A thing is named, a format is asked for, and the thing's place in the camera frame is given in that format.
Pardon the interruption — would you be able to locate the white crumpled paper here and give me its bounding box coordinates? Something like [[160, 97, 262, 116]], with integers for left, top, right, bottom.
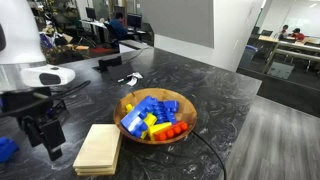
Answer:
[[117, 71, 144, 87]]

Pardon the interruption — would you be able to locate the black meeting room chair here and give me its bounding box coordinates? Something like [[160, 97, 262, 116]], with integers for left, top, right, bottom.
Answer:
[[259, 29, 274, 37]]

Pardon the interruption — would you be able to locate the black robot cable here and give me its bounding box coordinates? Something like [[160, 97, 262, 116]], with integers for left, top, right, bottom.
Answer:
[[0, 79, 92, 118]]

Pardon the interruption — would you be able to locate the blue waste bin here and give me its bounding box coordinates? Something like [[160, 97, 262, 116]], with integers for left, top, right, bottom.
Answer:
[[239, 44, 259, 69]]

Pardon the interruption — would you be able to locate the black office chair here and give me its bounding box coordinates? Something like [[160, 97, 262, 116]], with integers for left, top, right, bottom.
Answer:
[[102, 22, 120, 46]]

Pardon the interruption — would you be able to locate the blue four-stud toy block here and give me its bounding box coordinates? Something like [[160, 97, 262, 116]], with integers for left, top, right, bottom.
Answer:
[[0, 136, 20, 164]]

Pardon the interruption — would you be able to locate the long meeting table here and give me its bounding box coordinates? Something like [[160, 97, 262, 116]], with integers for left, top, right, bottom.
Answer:
[[257, 34, 320, 75]]

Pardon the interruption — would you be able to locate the round wooden bowl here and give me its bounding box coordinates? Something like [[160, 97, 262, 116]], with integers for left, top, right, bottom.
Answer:
[[112, 87, 198, 146]]

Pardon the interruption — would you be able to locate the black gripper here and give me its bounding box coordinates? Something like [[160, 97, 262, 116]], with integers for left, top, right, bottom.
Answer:
[[0, 87, 70, 162]]

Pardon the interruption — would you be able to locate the person in red shirt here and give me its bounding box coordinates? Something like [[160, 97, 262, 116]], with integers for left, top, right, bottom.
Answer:
[[288, 27, 306, 42]]

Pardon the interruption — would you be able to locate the long blue toy block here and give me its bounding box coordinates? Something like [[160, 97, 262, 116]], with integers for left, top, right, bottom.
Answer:
[[120, 95, 158, 139]]

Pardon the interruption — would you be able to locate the small yellow toy block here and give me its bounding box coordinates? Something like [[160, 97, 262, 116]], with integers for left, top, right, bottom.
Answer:
[[124, 103, 135, 114]]

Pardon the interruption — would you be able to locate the black camera stand device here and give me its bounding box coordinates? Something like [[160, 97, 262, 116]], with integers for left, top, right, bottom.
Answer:
[[92, 54, 135, 81]]

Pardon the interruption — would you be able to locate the light wooden board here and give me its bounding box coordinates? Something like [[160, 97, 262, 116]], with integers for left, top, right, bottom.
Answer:
[[74, 132, 123, 174], [72, 123, 122, 170], [76, 139, 123, 177]]

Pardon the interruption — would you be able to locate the black computer monitor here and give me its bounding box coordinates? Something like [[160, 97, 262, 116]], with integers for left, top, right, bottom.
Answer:
[[85, 6, 97, 21], [126, 13, 143, 30]]

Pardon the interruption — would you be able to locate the black cable on table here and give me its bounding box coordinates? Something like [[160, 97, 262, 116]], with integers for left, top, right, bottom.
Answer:
[[191, 130, 228, 180]]

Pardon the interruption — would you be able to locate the grey wall panel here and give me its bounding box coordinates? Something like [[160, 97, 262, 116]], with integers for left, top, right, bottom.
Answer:
[[138, 0, 215, 49]]

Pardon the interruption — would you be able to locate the person in blue shirt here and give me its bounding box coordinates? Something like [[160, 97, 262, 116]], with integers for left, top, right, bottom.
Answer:
[[108, 11, 130, 42]]

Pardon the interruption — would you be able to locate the red toy block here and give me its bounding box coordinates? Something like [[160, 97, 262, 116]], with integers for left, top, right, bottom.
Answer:
[[153, 120, 189, 142]]

